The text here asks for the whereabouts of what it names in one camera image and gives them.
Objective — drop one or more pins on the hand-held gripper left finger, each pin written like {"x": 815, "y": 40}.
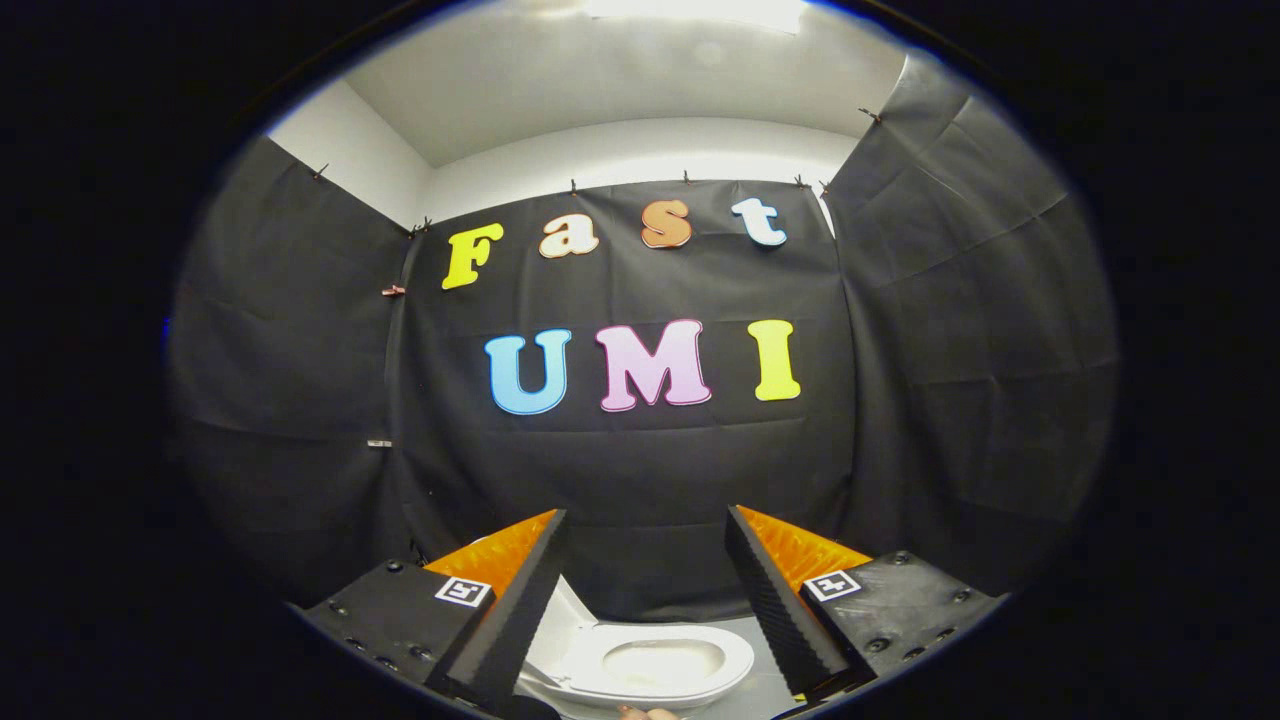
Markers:
{"x": 515, "y": 615}

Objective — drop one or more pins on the black backdrop cloth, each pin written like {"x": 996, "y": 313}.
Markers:
{"x": 650, "y": 480}

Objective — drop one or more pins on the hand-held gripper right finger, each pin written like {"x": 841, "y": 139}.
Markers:
{"x": 770, "y": 605}

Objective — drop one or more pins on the white toilet lid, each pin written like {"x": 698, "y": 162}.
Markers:
{"x": 565, "y": 625}

